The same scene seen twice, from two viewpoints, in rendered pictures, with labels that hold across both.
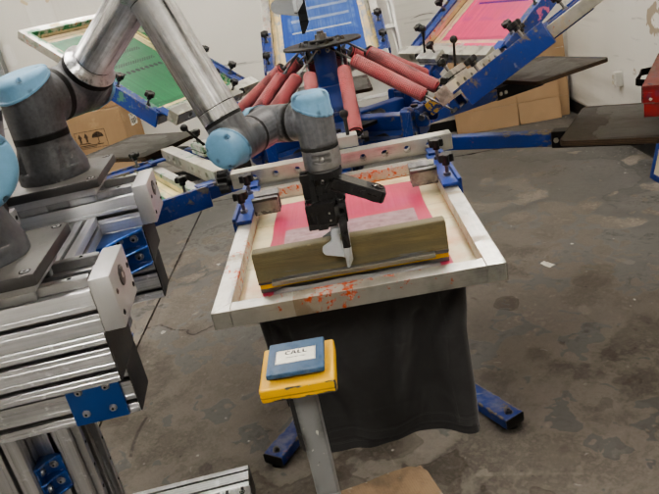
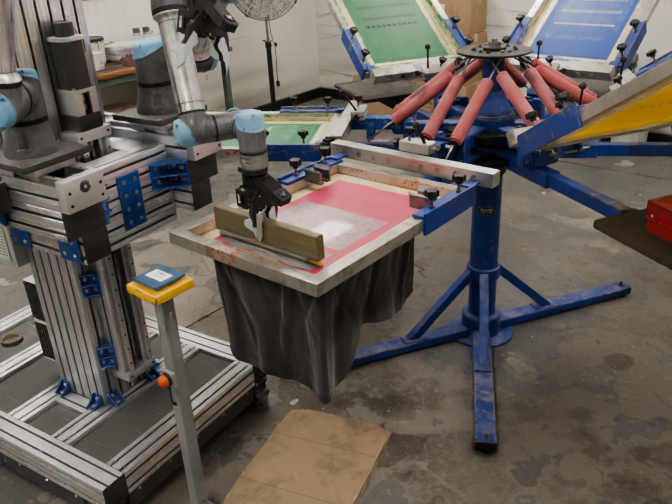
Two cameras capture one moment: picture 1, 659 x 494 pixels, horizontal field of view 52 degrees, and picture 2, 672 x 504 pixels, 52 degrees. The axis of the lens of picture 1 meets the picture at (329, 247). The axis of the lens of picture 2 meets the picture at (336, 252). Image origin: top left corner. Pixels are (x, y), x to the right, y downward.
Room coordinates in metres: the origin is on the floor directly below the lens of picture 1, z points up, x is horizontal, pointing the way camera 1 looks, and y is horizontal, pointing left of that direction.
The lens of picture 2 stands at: (-0.03, -1.28, 1.81)
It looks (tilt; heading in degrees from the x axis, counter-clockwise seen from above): 26 degrees down; 37
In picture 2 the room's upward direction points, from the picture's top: 3 degrees counter-clockwise
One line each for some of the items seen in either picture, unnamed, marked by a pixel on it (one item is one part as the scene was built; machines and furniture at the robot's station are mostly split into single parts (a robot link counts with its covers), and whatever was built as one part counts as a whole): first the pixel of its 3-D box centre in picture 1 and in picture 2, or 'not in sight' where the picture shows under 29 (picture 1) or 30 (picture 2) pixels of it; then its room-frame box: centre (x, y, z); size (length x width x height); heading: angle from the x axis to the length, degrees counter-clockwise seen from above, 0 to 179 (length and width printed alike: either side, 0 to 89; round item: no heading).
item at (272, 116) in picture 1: (266, 126); (234, 125); (1.33, 0.07, 1.30); 0.11 x 0.11 x 0.08; 60
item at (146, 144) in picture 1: (211, 150); (417, 111); (2.99, 0.43, 0.91); 1.34 x 0.40 x 0.08; 56
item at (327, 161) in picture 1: (322, 159); (253, 160); (1.29, -0.02, 1.22); 0.08 x 0.08 x 0.05
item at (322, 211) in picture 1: (326, 197); (254, 187); (1.30, -0.01, 1.14); 0.09 x 0.08 x 0.12; 86
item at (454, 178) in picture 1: (443, 174); (445, 207); (1.78, -0.35, 0.98); 0.30 x 0.05 x 0.07; 176
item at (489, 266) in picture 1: (349, 224); (328, 215); (1.56, -0.06, 0.97); 0.79 x 0.58 x 0.04; 176
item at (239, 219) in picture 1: (249, 211); (311, 176); (1.82, 0.20, 0.98); 0.30 x 0.05 x 0.07; 176
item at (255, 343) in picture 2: (374, 369); (270, 320); (1.27, -0.04, 0.74); 0.45 x 0.03 x 0.43; 86
